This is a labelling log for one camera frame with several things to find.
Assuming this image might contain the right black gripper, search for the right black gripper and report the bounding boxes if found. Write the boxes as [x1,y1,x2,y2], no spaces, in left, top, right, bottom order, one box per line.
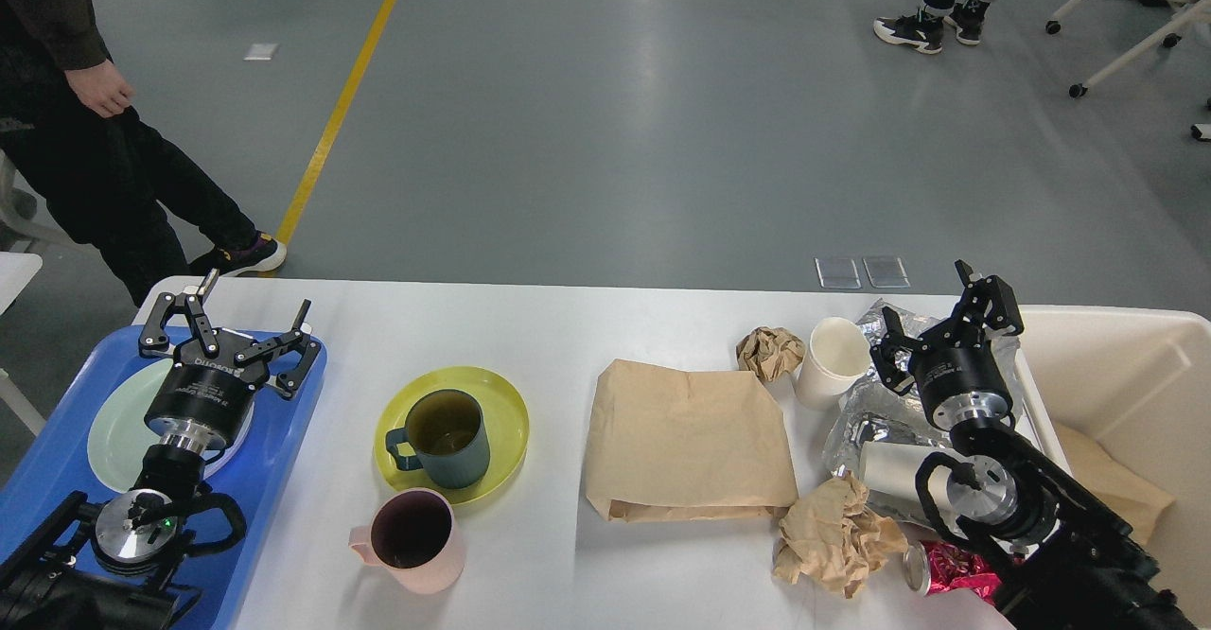
[869,259,1025,430]

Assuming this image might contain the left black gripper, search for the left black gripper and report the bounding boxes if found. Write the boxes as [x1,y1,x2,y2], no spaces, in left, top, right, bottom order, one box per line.
[138,269,323,449]

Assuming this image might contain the teal mug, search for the teal mug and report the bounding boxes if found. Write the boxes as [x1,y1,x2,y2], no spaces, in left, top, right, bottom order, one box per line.
[384,389,490,489]

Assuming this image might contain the pink mug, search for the pink mug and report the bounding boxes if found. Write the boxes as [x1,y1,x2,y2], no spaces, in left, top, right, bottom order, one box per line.
[348,487,466,595]

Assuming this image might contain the yellow plate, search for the yellow plate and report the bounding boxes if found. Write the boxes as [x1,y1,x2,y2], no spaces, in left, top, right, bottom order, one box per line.
[373,363,530,508]

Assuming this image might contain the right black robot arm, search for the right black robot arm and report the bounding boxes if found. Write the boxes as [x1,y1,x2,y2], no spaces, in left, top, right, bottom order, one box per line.
[869,260,1192,629]

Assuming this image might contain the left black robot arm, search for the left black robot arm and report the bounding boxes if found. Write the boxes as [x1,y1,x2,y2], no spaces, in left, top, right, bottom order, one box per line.
[2,273,327,629]

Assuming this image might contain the right clear floor plate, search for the right clear floor plate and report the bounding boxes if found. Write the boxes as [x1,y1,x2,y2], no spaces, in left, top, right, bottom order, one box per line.
[862,254,911,290]

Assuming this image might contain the clear floor plate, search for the clear floor plate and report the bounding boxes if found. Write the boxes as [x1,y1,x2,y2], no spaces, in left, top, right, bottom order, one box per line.
[815,256,863,290]
[862,254,911,290]

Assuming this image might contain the silver foil bag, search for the silver foil bag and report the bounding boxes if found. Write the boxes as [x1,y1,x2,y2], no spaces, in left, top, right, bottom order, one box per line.
[822,299,1038,528]

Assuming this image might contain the left clear floor plate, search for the left clear floor plate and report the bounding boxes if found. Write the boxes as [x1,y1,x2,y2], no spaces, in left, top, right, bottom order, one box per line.
[815,256,863,290]

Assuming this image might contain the lying white paper cup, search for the lying white paper cup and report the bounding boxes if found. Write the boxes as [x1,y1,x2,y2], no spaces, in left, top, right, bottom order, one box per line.
[857,441,959,502]

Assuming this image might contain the small crumpled brown paper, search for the small crumpled brown paper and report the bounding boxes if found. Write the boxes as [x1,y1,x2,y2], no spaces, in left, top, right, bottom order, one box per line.
[735,325,807,383]

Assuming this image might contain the blue plastic tray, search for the blue plastic tray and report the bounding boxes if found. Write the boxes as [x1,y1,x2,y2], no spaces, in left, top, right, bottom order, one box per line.
[1,325,327,629]

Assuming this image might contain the beige plastic bin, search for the beige plastic bin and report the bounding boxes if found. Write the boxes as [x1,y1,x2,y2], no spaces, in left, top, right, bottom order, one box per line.
[1021,307,1210,628]

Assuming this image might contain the white side table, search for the white side table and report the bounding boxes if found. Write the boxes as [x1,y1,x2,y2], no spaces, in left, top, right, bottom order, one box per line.
[1,251,46,437]

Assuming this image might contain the large crumpled brown paper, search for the large crumpled brown paper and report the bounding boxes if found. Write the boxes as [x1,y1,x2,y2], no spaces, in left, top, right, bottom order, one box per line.
[773,473,908,600]

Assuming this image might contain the crushed red can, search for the crushed red can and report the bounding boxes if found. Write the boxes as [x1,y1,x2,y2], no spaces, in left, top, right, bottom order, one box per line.
[903,540,1001,605]

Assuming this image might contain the brown paper in bin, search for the brown paper in bin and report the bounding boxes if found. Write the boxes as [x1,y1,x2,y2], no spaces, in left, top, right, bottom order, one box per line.
[1054,423,1175,545]

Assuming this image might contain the person in dark clothes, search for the person in dark clothes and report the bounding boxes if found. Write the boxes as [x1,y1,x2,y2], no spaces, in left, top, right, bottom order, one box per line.
[1,0,287,304]

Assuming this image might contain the flat brown paper bag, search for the flat brown paper bag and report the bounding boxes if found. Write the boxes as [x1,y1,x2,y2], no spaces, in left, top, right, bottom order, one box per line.
[584,359,799,522]

